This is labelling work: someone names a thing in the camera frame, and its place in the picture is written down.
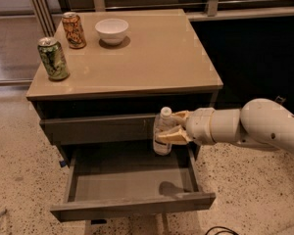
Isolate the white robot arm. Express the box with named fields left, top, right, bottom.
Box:
left=153, top=98, right=294, bottom=156

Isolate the white ceramic bowl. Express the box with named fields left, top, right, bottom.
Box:
left=95, top=19, right=128, bottom=45

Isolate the black floor cable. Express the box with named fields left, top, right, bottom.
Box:
left=204, top=225, right=240, bottom=235

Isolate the grey drawer cabinet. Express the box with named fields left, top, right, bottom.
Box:
left=24, top=9, right=223, bottom=235

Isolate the orange soda can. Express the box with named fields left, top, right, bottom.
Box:
left=62, top=12, right=86, bottom=49

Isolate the small black floor object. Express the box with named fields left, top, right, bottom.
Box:
left=274, top=96, right=286, bottom=104

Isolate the closed top drawer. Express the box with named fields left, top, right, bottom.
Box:
left=40, top=114, right=156, bottom=145

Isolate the clear plastic water bottle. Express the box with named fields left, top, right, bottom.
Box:
left=153, top=107, right=175, bottom=156

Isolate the green soda can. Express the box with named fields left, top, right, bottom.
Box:
left=37, top=37, right=70, bottom=80

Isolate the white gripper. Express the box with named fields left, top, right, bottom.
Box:
left=156, top=108, right=215, bottom=145

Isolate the open middle drawer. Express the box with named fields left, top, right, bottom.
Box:
left=51, top=141, right=216, bottom=221

